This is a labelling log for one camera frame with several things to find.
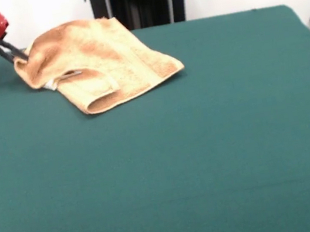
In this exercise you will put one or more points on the tan towel with white label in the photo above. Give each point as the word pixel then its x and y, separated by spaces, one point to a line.
pixel 99 65

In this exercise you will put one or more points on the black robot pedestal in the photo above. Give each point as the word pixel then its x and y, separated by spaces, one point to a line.
pixel 139 2

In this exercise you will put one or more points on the dark green table cloth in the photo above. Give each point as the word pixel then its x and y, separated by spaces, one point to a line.
pixel 96 191

